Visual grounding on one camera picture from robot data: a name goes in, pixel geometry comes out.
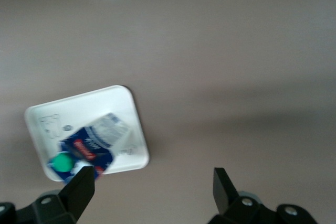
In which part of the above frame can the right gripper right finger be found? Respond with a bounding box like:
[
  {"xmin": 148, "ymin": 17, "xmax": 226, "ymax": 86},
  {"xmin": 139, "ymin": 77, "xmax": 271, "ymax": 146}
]
[{"xmin": 207, "ymin": 167, "xmax": 319, "ymax": 224}]

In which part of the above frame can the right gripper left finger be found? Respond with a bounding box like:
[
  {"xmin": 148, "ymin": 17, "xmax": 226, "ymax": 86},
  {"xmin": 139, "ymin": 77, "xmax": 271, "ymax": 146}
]
[{"xmin": 0, "ymin": 165, "xmax": 96, "ymax": 224}]

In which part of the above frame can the blue white milk carton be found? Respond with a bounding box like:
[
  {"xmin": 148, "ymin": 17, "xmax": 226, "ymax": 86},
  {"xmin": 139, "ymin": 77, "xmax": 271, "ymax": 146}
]
[{"xmin": 46, "ymin": 112, "xmax": 132, "ymax": 184}]

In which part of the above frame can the cream rabbit print tray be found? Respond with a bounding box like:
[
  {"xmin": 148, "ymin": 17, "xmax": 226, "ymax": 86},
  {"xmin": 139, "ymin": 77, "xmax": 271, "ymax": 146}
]
[{"xmin": 24, "ymin": 84, "xmax": 150, "ymax": 182}]

